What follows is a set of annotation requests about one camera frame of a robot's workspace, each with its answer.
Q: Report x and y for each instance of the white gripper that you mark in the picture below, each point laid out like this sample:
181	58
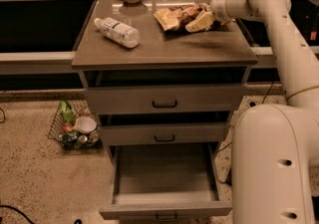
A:
218	6

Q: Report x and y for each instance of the brown chip bag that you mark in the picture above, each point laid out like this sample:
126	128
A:
177	17

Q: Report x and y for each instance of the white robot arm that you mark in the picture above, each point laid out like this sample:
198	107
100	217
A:
274	146

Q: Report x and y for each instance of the grey drawer cabinet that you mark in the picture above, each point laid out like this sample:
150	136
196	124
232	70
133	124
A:
158	49

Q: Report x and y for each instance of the grey top drawer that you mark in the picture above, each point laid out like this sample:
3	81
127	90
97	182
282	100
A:
156	91

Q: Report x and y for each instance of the grey middle drawer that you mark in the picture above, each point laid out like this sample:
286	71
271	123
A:
163	127

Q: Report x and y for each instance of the green snack bag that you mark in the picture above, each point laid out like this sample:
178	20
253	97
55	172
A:
66	112

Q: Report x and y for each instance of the grey open bottom drawer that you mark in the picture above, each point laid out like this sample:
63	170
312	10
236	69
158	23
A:
164	182

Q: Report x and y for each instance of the clear plastic water bottle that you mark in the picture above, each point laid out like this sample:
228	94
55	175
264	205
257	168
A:
119	32

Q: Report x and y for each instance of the white cup in basket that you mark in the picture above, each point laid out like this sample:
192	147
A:
85	124

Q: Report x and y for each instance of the wire basket on floor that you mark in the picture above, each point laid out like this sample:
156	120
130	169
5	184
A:
67	135

